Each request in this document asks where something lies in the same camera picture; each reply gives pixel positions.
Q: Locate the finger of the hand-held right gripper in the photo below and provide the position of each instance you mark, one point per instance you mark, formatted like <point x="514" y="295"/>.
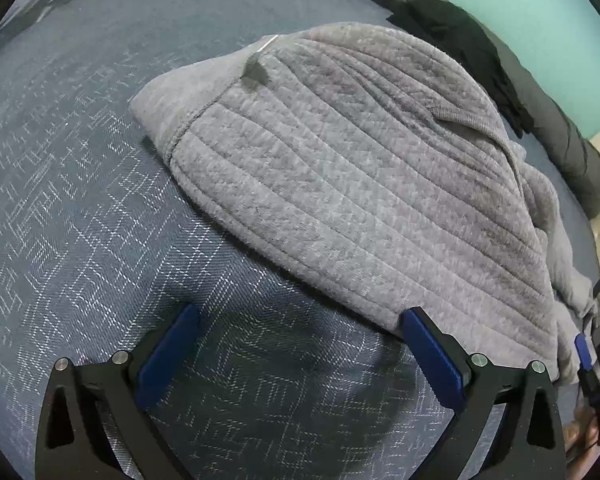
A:
<point x="583" y="352"/>

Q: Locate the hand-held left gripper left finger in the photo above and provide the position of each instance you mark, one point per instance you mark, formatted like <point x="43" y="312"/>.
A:
<point x="167" y="355"/>

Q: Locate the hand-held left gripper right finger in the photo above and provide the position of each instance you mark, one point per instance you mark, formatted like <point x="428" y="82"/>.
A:
<point x="432" y="355"/>

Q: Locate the black clothes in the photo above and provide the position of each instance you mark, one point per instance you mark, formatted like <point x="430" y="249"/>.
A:
<point x="460" y="35"/>

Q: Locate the grey ribbed sweater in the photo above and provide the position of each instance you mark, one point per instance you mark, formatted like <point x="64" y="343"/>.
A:
<point x="355" y="185"/>

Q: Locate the person's right hand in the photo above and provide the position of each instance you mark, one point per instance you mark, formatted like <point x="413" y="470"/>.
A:
<point x="582" y="435"/>

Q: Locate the dark grey rolled duvet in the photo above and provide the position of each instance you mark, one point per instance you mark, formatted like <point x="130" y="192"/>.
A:
<point x="565" y="145"/>

